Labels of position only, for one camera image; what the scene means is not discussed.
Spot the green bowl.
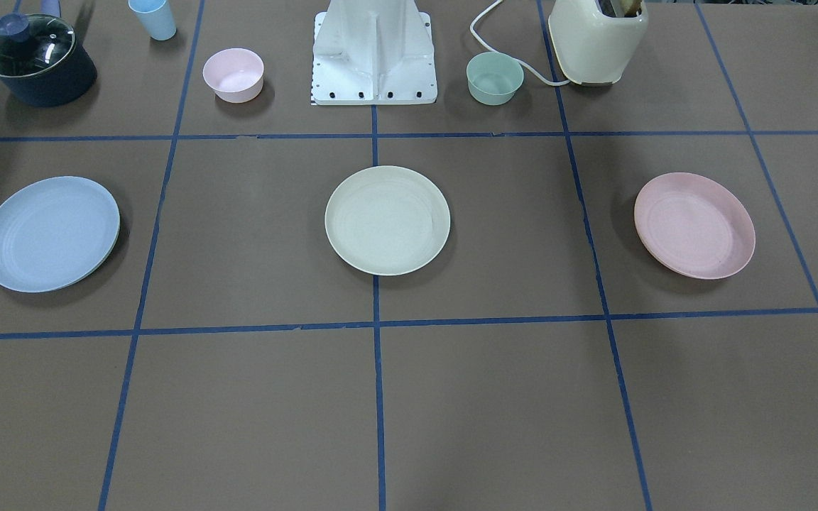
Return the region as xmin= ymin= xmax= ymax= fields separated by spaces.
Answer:
xmin=465 ymin=52 xmax=525 ymax=106

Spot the green plate under blue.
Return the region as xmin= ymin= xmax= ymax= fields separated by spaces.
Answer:
xmin=59 ymin=202 xmax=121 ymax=287

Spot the pink bowl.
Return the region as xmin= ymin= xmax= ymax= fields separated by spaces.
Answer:
xmin=202 ymin=48 xmax=266 ymax=104

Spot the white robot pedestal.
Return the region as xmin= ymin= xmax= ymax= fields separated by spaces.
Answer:
xmin=311 ymin=1 xmax=438 ymax=106

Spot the cream toaster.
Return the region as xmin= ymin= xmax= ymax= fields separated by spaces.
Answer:
xmin=547 ymin=1 xmax=649 ymax=87

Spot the white toaster cable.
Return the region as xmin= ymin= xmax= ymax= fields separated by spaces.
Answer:
xmin=470 ymin=0 xmax=570 ymax=87

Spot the pink plate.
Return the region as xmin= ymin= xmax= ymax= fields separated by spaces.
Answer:
xmin=633 ymin=172 xmax=756 ymax=280

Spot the light blue cup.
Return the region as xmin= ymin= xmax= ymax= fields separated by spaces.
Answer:
xmin=128 ymin=0 xmax=178 ymax=41

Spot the dark blue pot with lid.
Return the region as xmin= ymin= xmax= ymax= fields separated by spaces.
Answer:
xmin=0 ymin=1 xmax=98 ymax=108

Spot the cream plate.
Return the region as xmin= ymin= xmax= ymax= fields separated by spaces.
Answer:
xmin=324 ymin=165 xmax=452 ymax=276

